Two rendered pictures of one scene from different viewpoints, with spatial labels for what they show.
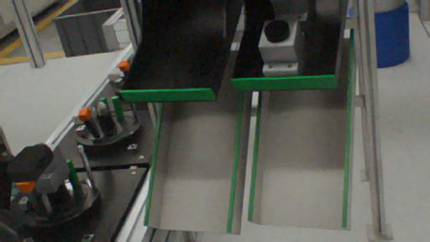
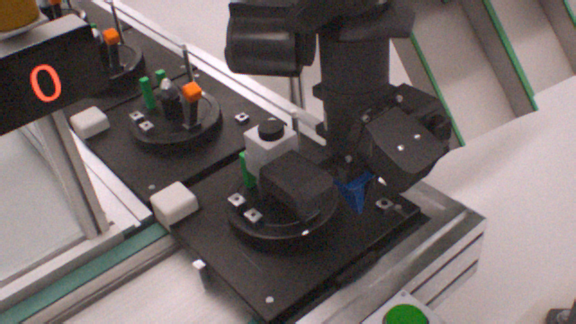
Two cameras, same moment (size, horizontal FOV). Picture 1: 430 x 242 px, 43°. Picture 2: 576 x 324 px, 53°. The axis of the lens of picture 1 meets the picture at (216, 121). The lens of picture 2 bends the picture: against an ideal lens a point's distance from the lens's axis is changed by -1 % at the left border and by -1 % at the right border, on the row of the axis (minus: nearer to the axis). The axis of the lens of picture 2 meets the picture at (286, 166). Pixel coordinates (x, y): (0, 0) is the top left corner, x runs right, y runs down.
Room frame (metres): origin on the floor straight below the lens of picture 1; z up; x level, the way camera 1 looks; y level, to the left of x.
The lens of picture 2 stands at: (0.45, 0.69, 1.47)
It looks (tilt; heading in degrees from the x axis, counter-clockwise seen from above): 40 degrees down; 310
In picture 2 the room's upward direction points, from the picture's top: 7 degrees counter-clockwise
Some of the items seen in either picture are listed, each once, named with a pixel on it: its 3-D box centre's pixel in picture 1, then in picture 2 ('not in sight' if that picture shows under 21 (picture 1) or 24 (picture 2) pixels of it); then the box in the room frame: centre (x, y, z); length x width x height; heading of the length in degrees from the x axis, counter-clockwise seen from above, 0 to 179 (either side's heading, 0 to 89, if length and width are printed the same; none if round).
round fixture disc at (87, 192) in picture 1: (60, 204); (282, 202); (0.80, 0.29, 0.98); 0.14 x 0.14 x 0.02
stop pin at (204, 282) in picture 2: not in sight; (202, 274); (0.83, 0.41, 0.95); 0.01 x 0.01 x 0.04; 75
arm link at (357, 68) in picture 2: not in sight; (354, 40); (0.67, 0.32, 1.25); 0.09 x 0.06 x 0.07; 20
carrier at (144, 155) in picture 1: (105, 118); (170, 101); (1.05, 0.23, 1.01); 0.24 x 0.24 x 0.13; 75
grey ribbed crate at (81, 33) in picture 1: (125, 19); not in sight; (2.94, 0.37, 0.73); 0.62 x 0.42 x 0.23; 75
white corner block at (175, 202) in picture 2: not in sight; (175, 207); (0.92, 0.36, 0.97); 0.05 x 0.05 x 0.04; 75
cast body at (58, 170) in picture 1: (47, 161); (268, 147); (0.81, 0.29, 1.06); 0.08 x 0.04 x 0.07; 166
